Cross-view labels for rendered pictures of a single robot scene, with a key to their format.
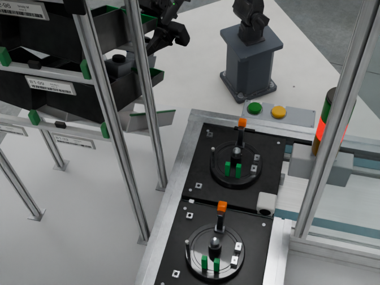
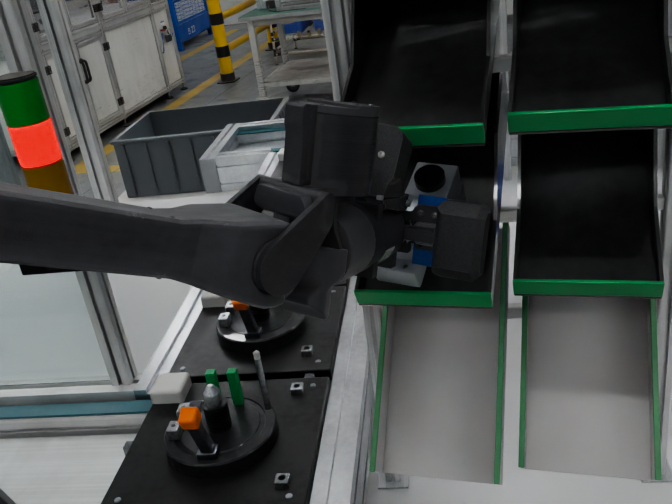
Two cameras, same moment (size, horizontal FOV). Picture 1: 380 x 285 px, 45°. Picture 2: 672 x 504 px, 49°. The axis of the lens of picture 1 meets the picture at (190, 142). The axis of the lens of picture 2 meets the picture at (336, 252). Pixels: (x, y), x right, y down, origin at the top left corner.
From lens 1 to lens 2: 1.50 m
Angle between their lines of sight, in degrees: 101
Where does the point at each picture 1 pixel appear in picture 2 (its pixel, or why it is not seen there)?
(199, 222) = (290, 351)
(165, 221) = (351, 354)
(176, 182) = (346, 406)
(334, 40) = not seen: outside the picture
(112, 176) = (517, 472)
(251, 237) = (205, 351)
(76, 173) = not seen: hidden behind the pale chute
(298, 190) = (105, 472)
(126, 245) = not seen: hidden behind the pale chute
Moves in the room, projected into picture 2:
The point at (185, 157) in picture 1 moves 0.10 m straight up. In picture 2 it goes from (338, 449) to (327, 382)
